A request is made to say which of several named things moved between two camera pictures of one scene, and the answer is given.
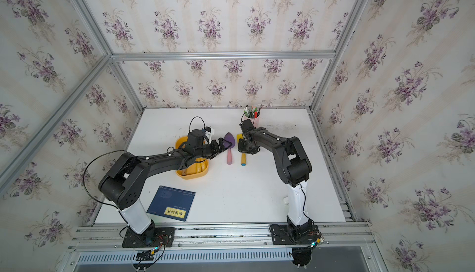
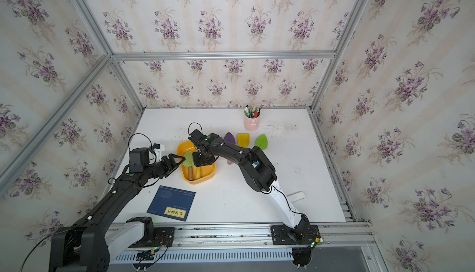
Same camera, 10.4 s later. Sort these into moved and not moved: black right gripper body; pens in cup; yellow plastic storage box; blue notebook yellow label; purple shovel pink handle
Moved: yellow plastic storage box; black right gripper body
Not moved: blue notebook yellow label; purple shovel pink handle; pens in cup
